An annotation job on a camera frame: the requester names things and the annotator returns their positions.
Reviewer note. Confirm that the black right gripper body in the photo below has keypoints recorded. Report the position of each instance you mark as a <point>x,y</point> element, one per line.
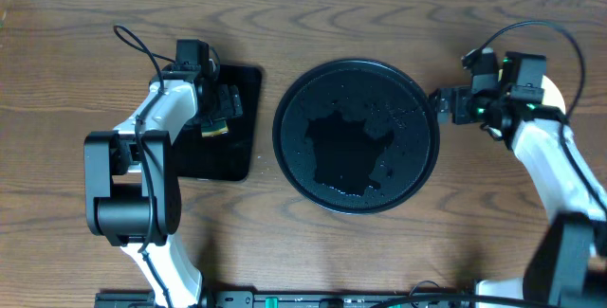
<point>446,104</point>

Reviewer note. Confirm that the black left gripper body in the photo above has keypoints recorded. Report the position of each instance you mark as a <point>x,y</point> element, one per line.
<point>228,101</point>

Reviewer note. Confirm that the green yellow sponge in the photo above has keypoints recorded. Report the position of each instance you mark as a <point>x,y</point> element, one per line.
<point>215,128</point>

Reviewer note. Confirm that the yellow plate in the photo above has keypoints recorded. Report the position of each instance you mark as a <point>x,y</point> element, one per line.
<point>552,96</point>

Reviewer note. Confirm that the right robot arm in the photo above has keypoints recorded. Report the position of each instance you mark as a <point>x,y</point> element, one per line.
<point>516,103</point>

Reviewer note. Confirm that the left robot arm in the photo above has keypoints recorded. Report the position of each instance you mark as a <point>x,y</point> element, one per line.
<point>132,193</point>

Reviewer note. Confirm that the black rectangular tray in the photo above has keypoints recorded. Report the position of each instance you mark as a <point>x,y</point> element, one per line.
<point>226,156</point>

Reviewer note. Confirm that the black round tray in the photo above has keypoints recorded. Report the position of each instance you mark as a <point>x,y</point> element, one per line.
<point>356,136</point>

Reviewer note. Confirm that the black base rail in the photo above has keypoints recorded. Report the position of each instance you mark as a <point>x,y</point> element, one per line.
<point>308,298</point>

